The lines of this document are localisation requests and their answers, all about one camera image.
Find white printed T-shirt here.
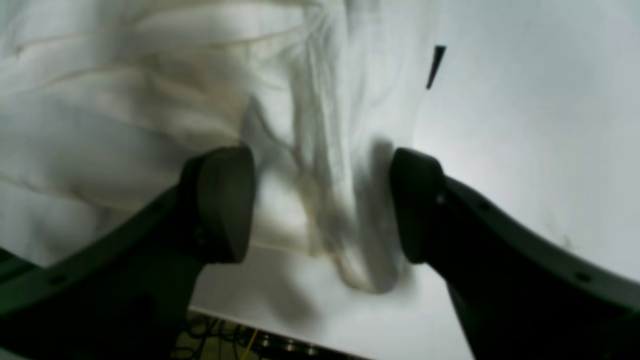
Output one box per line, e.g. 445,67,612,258
0,0,435,294

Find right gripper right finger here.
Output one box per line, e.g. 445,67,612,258
389,148,640,360

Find small black tag on table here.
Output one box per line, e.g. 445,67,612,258
426,44,447,91

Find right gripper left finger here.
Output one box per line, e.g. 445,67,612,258
0,146,256,360

